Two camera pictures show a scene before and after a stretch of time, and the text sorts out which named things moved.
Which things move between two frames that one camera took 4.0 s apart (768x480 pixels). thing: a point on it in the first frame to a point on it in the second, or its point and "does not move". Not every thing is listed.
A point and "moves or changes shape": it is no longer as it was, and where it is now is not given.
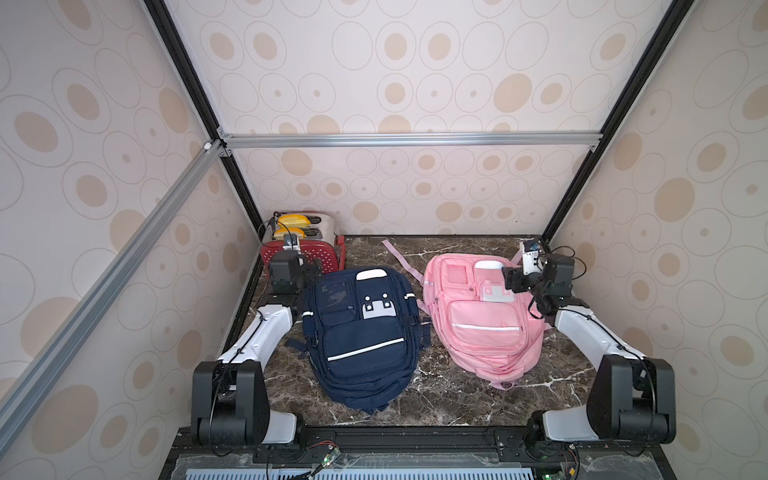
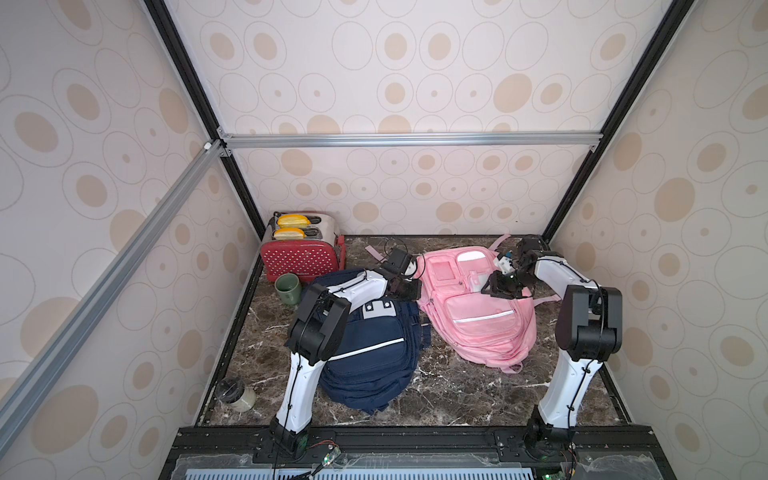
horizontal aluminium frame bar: [416, 140] does not move
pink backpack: [479, 327] moves or changes shape
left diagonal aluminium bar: [20, 398] does not move
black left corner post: [198, 95] does not move
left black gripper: [306, 270] to [413, 294]
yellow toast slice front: [282, 231] does not move
